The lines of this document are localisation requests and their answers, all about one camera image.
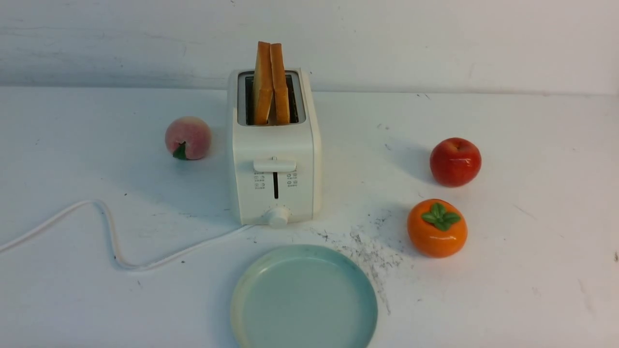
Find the toast slice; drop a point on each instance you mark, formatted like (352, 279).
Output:
(279, 84)
(262, 84)

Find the light green plate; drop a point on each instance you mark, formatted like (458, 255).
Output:
(303, 296)

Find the white two-slot toaster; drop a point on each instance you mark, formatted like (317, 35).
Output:
(275, 171)

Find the pink peach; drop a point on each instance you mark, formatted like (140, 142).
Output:
(188, 138)

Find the orange persimmon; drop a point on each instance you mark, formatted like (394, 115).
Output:
(436, 228)

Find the red apple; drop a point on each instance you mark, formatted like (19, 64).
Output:
(455, 162)

